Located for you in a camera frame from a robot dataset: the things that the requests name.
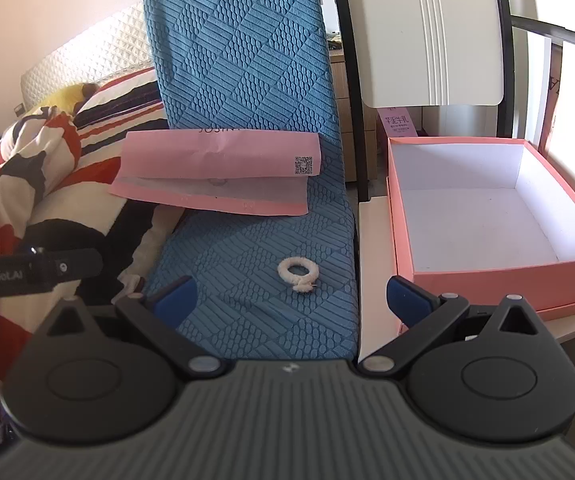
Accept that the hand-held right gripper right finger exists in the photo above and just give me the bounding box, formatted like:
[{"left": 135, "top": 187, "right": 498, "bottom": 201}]
[{"left": 357, "top": 275, "right": 543, "bottom": 377}]

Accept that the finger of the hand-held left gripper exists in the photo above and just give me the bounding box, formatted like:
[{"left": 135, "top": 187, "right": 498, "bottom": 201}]
[{"left": 38, "top": 248, "right": 104, "bottom": 282}]

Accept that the striped blanket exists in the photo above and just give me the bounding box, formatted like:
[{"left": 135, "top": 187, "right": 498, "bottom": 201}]
[{"left": 0, "top": 67, "right": 189, "bottom": 343}]

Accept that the pink cardboard box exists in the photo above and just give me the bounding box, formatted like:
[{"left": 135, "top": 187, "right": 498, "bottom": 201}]
[{"left": 386, "top": 137, "right": 575, "bottom": 325}]

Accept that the white quilted headboard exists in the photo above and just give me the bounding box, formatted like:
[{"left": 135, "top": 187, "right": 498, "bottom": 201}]
[{"left": 20, "top": 2, "right": 159, "bottom": 112}]

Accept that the white fluffy hair tie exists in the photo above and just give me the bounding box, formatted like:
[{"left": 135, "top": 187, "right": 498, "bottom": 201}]
[{"left": 278, "top": 257, "right": 321, "bottom": 294}]

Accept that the white cabinet panel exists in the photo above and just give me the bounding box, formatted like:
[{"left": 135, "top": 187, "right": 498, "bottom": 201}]
[{"left": 342, "top": 0, "right": 506, "bottom": 109}]

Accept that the pink carton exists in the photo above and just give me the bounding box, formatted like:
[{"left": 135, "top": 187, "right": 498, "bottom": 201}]
[{"left": 377, "top": 107, "right": 426, "bottom": 139}]

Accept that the brown cardboard box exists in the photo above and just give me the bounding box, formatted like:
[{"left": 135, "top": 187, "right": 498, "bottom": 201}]
[{"left": 542, "top": 40, "right": 569, "bottom": 157}]

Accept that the wooden nightstand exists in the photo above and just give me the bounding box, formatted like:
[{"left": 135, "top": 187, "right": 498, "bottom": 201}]
[{"left": 329, "top": 51, "right": 379, "bottom": 184}]

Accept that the black metal frame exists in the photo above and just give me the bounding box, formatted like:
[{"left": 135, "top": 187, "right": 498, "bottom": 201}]
[{"left": 325, "top": 0, "right": 575, "bottom": 207}]

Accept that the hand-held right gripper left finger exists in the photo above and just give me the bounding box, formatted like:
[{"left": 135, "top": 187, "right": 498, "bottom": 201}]
[{"left": 32, "top": 276, "right": 228, "bottom": 379}]

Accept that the blue textured sofa cover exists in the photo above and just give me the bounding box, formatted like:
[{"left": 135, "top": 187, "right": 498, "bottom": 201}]
[{"left": 142, "top": 0, "right": 359, "bottom": 362}]

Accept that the yellow plush toy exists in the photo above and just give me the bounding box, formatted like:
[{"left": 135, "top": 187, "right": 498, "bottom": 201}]
[{"left": 32, "top": 83, "right": 99, "bottom": 112}]

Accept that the pink towel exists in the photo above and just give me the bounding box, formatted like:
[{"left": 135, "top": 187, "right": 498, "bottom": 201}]
[{"left": 108, "top": 127, "right": 323, "bottom": 217}]

